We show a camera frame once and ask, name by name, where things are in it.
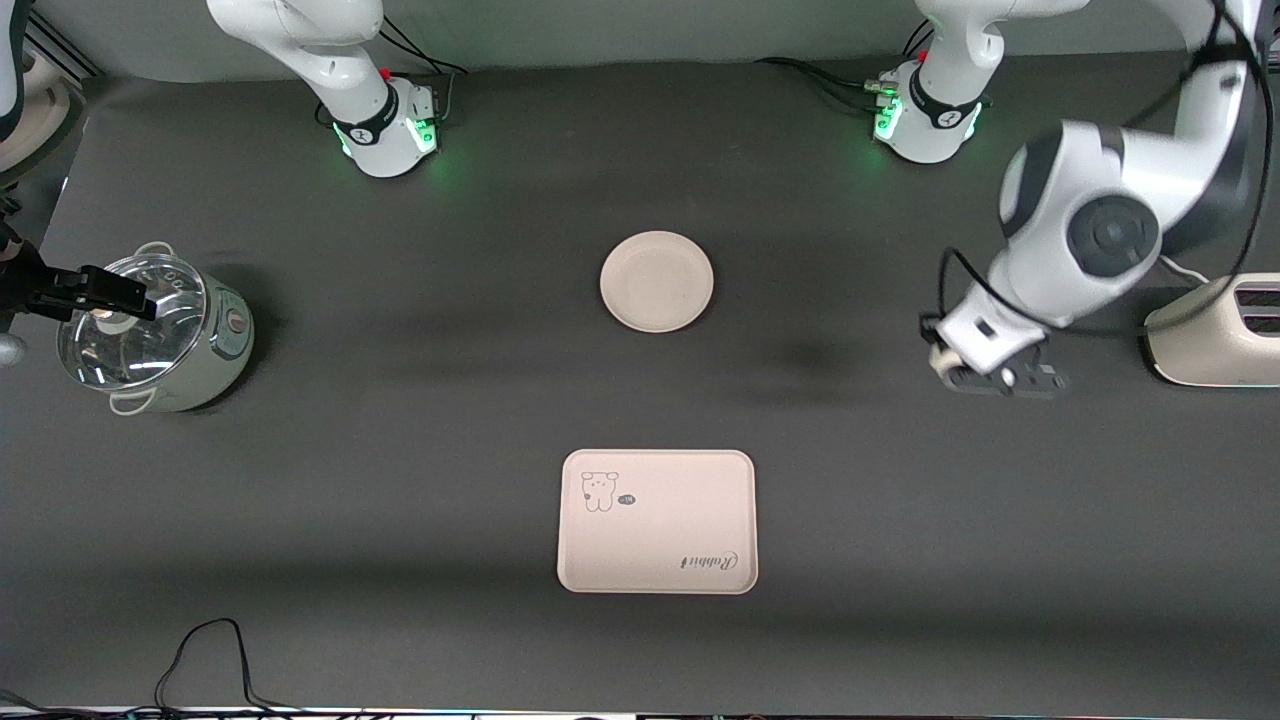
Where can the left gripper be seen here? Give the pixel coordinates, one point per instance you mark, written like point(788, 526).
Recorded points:
point(926, 326)

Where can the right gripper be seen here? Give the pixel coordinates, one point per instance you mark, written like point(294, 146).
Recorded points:
point(38, 289)

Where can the round beige plate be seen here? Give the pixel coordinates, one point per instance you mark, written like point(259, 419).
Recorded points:
point(657, 282)

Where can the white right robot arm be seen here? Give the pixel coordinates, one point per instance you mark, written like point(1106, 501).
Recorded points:
point(330, 60)

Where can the beige rectangular printed tray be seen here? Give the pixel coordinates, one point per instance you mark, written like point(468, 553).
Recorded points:
point(660, 540)

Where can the glass pot lid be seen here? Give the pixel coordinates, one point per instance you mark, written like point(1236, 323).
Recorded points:
point(150, 350)

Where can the pale green electric pot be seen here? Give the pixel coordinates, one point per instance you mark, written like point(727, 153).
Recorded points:
point(225, 345)

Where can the beige round stand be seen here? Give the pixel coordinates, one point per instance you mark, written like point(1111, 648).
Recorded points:
point(40, 110)

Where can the cream white toaster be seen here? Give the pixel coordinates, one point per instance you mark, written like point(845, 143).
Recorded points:
point(1210, 345)

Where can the aluminium frame rail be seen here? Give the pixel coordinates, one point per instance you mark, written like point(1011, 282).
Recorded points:
point(60, 50)

